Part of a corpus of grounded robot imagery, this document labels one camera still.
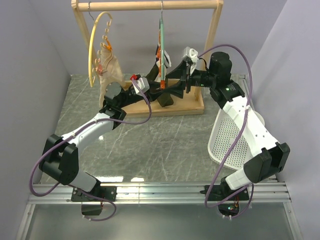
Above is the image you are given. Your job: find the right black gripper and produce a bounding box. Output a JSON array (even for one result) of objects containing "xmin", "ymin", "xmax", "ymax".
[{"xmin": 162, "ymin": 60, "xmax": 217, "ymax": 100}]

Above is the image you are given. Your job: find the olive green underwear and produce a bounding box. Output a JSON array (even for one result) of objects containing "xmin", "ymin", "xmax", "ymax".
[{"xmin": 145, "ymin": 63, "xmax": 174, "ymax": 108}]

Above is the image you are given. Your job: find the end orange clip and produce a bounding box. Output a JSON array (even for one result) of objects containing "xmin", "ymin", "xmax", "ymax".
[{"xmin": 160, "ymin": 80, "xmax": 166, "ymax": 90}]

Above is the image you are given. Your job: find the green wire hanger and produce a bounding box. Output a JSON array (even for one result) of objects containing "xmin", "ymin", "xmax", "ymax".
[{"xmin": 159, "ymin": 1, "xmax": 165, "ymax": 80}]

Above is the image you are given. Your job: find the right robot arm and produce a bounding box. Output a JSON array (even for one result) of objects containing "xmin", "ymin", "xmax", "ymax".
[{"xmin": 167, "ymin": 47, "xmax": 291, "ymax": 203}]

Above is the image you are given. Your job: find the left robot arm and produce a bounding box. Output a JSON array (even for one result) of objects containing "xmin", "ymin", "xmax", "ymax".
[{"xmin": 36, "ymin": 75, "xmax": 174, "ymax": 201}]

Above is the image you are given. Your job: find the navy blue underwear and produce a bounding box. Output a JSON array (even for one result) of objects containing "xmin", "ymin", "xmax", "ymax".
[{"xmin": 155, "ymin": 43, "xmax": 172, "ymax": 69}]

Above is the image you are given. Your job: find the beige underwear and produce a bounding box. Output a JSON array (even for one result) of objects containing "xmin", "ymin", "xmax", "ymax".
[{"xmin": 99, "ymin": 42, "xmax": 126, "ymax": 108}]

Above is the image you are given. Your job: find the pink clip on yellow hanger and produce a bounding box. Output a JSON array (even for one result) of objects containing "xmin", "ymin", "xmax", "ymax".
[{"xmin": 97, "ymin": 63, "xmax": 104, "ymax": 76}]

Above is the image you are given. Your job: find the orange clip on yellow hanger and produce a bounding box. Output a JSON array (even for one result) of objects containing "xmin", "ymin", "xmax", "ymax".
[{"xmin": 103, "ymin": 40, "xmax": 112, "ymax": 51}]

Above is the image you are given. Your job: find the yellow plastic hanger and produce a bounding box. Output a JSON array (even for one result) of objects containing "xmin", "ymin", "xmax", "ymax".
[{"xmin": 88, "ymin": 11, "xmax": 113, "ymax": 88}]

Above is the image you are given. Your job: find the wooden clothes rack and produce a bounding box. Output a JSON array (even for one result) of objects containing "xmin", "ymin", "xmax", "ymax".
[{"xmin": 71, "ymin": 0, "xmax": 224, "ymax": 117}]

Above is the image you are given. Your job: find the white perforated plastic basket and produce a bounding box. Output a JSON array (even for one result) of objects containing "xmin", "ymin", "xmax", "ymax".
[{"xmin": 207, "ymin": 108, "xmax": 266, "ymax": 172}]

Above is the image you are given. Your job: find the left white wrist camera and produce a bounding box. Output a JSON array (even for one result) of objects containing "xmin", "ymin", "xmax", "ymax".
[{"xmin": 130, "ymin": 74, "xmax": 150, "ymax": 96}]

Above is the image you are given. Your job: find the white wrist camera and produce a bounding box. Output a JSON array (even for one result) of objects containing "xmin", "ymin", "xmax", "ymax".
[
  {"xmin": 182, "ymin": 46, "xmax": 199, "ymax": 76},
  {"xmin": 130, "ymin": 74, "xmax": 150, "ymax": 96}
]

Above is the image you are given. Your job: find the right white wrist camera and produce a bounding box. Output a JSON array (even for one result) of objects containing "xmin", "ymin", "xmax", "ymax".
[{"xmin": 182, "ymin": 46, "xmax": 199, "ymax": 76}]

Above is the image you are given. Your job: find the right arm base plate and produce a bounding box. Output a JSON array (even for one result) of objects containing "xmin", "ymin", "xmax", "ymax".
[{"xmin": 208, "ymin": 185, "xmax": 250, "ymax": 202}]

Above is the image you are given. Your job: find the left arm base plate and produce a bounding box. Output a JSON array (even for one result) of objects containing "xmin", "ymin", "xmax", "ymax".
[{"xmin": 71, "ymin": 186, "xmax": 117, "ymax": 202}]

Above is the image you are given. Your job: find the aluminium mounting rail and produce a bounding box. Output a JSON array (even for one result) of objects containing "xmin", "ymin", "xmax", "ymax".
[{"xmin": 16, "ymin": 177, "xmax": 303, "ymax": 240}]

